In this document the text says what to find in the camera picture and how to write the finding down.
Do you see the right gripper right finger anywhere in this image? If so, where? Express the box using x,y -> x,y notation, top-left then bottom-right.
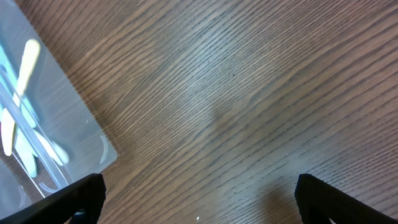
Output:
294,174 -> 397,224

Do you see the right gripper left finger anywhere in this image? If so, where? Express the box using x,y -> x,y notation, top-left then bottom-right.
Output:
1,174 -> 106,224

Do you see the white plastic knife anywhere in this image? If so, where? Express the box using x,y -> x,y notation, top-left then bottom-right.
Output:
34,130 -> 69,166
14,129 -> 38,178

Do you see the beige plastic knife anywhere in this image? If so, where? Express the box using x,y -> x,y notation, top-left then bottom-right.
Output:
1,39 -> 40,156

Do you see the right clear plastic container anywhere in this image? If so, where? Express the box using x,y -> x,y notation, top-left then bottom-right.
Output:
1,1 -> 117,218

